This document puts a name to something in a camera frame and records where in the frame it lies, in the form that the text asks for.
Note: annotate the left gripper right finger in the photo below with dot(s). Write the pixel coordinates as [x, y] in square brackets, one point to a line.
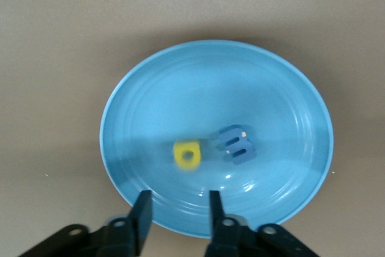
[225, 239]

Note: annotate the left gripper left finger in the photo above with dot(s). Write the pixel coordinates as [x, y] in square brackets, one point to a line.
[126, 239]

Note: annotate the yellow foam letter d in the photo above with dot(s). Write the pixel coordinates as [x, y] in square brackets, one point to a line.
[186, 145]

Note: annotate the blue foam letter m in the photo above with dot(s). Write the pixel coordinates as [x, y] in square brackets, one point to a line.
[227, 135]

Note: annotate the blue round plate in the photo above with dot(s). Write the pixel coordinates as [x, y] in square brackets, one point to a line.
[195, 88]

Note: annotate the brown table cover sheet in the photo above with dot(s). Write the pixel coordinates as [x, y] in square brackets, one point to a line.
[60, 58]

